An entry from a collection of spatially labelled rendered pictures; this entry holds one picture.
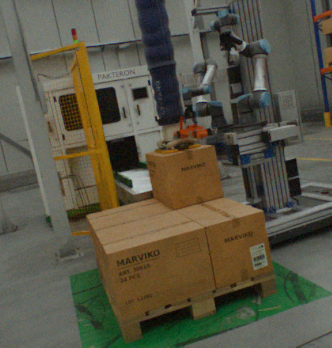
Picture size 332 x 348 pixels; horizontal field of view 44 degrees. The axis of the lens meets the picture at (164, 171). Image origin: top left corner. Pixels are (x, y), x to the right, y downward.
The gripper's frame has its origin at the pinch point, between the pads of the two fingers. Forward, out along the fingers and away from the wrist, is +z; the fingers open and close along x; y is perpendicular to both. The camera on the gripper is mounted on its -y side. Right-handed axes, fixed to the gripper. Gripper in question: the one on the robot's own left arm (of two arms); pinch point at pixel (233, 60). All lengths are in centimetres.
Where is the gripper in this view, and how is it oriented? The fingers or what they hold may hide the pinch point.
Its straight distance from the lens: 313.4
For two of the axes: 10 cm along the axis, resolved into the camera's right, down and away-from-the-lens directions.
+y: -9.2, 2.3, -3.3
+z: 1.9, 9.7, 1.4
